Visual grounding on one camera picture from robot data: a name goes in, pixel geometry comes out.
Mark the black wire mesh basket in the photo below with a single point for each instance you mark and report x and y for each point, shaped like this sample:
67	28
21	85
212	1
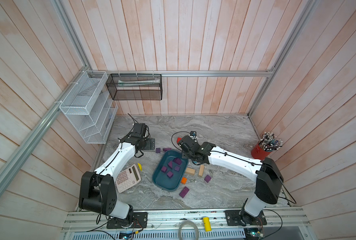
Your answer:
135	87

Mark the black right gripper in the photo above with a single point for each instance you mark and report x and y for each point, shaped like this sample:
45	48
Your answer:
183	155

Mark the purple cube brick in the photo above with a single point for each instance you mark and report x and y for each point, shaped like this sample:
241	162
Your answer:
207	178
170	174

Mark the orange cube brick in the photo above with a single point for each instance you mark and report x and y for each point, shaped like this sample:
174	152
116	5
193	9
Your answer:
184	180

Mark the white desk calculator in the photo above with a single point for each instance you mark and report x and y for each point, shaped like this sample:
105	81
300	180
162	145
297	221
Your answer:
128	178

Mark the yellow round object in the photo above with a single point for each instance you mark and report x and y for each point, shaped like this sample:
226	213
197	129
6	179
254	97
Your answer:
140	167

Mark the yellow cylinder roll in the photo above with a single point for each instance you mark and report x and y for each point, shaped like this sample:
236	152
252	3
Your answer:
207	224

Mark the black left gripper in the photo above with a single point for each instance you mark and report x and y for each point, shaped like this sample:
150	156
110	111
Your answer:
150	145

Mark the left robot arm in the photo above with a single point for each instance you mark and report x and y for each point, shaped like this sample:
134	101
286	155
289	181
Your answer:
97	189

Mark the natural wood long block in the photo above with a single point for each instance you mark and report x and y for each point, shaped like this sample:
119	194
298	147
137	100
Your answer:
201	170

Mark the large purple rectangular brick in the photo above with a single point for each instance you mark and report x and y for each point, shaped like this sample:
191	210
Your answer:
184	192

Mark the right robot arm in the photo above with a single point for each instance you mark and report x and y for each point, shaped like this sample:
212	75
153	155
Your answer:
264	173

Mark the white wire mesh shelf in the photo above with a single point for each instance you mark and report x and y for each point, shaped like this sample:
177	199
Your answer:
90	108

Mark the teal plastic storage bin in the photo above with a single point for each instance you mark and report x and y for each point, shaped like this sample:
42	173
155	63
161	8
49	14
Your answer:
161	180

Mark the red pen holder cup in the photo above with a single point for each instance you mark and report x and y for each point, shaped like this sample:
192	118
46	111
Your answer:
268	143

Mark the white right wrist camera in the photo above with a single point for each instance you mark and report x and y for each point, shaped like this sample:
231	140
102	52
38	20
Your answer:
193	134

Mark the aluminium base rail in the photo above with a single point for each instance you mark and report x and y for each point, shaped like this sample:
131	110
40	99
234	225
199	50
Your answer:
283	223

